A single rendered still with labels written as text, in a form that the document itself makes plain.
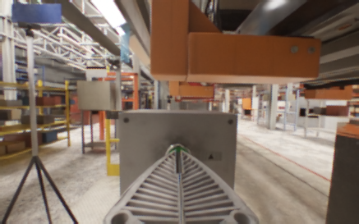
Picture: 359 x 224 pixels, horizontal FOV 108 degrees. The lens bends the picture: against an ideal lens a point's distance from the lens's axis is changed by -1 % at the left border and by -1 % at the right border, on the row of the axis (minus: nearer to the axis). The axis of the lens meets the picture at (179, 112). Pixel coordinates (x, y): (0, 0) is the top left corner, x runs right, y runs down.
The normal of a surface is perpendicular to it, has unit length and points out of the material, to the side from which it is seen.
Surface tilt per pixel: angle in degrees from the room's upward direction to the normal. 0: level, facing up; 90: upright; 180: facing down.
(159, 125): 90
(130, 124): 90
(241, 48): 90
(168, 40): 90
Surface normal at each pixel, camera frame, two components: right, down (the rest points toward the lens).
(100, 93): 0.03, 0.07
